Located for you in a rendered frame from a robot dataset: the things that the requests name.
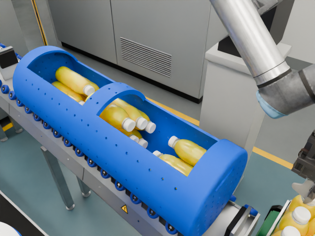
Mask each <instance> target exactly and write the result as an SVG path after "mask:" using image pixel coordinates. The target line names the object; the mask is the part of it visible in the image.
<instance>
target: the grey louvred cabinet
mask: <svg viewBox="0 0 315 236"><path fill-rule="evenodd" d="M48 4H49V8H50V11H51V15H52V20H53V23H54V27H55V31H56V34H57V38H58V40H59V41H61V44H62V46H64V47H66V48H69V49H71V50H73V51H75V52H78V53H80V54H82V55H85V56H87V57H89V58H92V59H94V60H96V61H99V62H101V63H103V64H106V65H108V66H111V67H113V68H115V69H118V70H120V71H122V72H125V73H127V74H129V75H131V76H134V77H136V78H138V79H141V80H143V81H145V82H148V83H150V84H152V85H155V86H157V87H159V88H162V89H164V90H167V91H169V92H171V93H174V94H176V95H178V96H181V97H183V98H185V99H187V100H190V101H192V102H194V103H197V104H199V103H200V102H201V101H202V100H203V92H204V85H205V79H206V72H207V65H208V60H205V53H206V52H207V51H208V50H209V49H210V48H212V47H213V46H214V45H215V44H217V43H218V42H219V41H220V40H222V39H223V38H224V37H225V36H227V35H228V33H227V31H226V29H225V27H224V26H223V24H222V22H221V20H220V18H219V17H218V15H217V13H216V11H215V10H214V8H213V6H212V4H211V3H210V1H209V0H48Z"/></svg>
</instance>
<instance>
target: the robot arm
mask: <svg viewBox="0 0 315 236"><path fill-rule="evenodd" d="M209 1H210V3H211V4H212V6H213V8H214V10H215V11H216V13H217V15H218V17H219V18H220V20H221V22H222V24H223V26H224V27H225V29H226V31H227V33H228V34H229V36H230V38H231V40H232V41H233V43H234V45H235V47H236V48H237V50H238V52H239V54H240V55H241V57H242V59H243V61H244V62H245V64H246V66H247V68H248V69H249V71H250V73H251V74H252V76H253V78H254V80H255V82H256V85H257V87H258V89H259V90H257V92H256V98H257V101H258V102H259V103H260V106H261V108H262V109H263V110H264V112H265V113H266V114H267V115H268V116H269V117H271V118H274V119H277V118H281V117H283V116H288V115H289V114H291V113H293V112H296V111H299V110H301V109H303V108H306V107H308V106H311V105H313V104H315V63H314V64H312V65H310V66H308V67H306V68H304V69H302V70H300V71H297V72H295V73H293V72H292V70H291V68H290V67H289V66H288V65H287V63H286V61H285V60H284V58H283V56H282V54H281V53H280V51H279V49H278V47H277V45H276V44H275V42H274V40H273V38H272V37H271V35H270V33H269V31H268V30H267V28H266V26H265V24H264V22H263V21H262V19H261V17H260V15H262V14H263V13H265V12H266V11H268V10H269V9H270V8H272V7H273V6H274V5H276V4H277V3H278V0H209ZM291 171H293V172H294V173H296V174H298V175H299V176H301V177H302V178H304V179H306V178H307V180H306V181H305V182H304V183H303V184H299V183H292V188H293V189H294V190H295V191H296V192H297V193H298V194H300V195H301V196H302V197H303V198H304V201H303V204H307V203H310V202H312V201H313V200H314V199H315V129H314V130H313V132H312V133H311V135H310V136H309V138H308V140H307V143H306V144H305V146H304V148H302V149H301V151H300V152H299V153H298V157H297V159H296V161H295V163H294V164H293V167H292V169H291Z"/></svg>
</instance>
